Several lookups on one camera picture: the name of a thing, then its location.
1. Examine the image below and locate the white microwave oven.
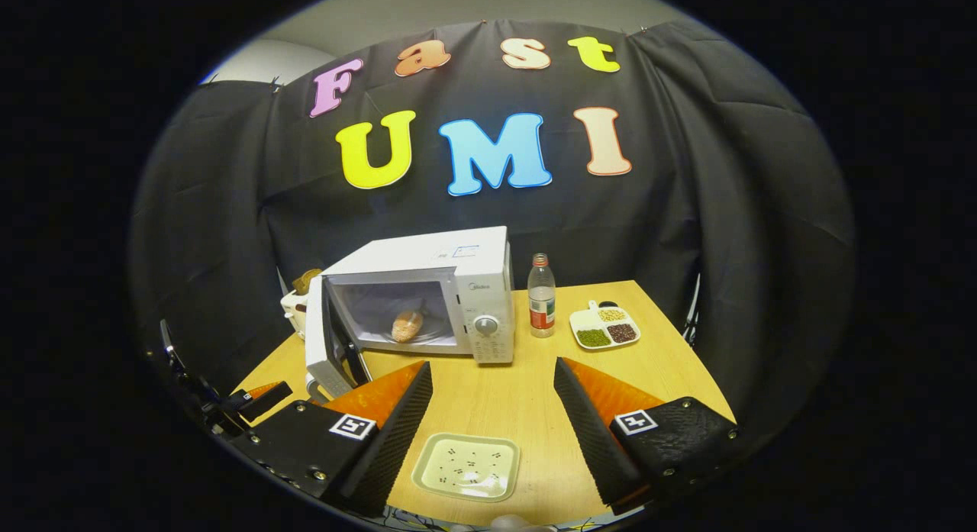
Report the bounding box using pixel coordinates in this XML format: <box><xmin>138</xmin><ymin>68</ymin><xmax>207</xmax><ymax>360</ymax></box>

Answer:
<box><xmin>304</xmin><ymin>226</ymin><xmax>517</xmax><ymax>400</ymax></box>

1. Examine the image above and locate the clear red label water bottle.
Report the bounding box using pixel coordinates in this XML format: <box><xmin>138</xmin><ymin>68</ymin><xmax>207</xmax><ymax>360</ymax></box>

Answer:
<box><xmin>527</xmin><ymin>252</ymin><xmax>557</xmax><ymax>340</ymax></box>

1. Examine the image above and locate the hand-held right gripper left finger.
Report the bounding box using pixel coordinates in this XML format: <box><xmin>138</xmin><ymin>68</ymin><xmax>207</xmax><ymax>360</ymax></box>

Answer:
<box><xmin>229</xmin><ymin>360</ymin><xmax>434</xmax><ymax>517</ymax></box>

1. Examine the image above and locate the small white toaster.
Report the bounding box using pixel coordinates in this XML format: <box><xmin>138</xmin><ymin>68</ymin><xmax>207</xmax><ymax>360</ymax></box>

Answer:
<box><xmin>279</xmin><ymin>269</ymin><xmax>325</xmax><ymax>341</ymax></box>

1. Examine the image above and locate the white divided dish of beans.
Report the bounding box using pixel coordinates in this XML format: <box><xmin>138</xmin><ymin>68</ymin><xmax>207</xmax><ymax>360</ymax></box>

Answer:
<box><xmin>568</xmin><ymin>299</ymin><xmax>643</xmax><ymax>352</ymax></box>

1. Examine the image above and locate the pale green square plate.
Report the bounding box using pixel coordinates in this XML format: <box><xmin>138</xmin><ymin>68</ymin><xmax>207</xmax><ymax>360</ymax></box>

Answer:
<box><xmin>411</xmin><ymin>432</ymin><xmax>522</xmax><ymax>504</ymax></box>

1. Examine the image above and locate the orange crumbed bread roll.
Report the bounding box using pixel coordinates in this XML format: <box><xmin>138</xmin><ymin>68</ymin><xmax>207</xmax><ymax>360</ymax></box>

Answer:
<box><xmin>390</xmin><ymin>310</ymin><xmax>425</xmax><ymax>344</ymax></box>

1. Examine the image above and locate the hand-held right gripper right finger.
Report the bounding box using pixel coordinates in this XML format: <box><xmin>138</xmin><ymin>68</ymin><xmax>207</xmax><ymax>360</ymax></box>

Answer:
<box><xmin>553</xmin><ymin>356</ymin><xmax>740</xmax><ymax>517</ymax></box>

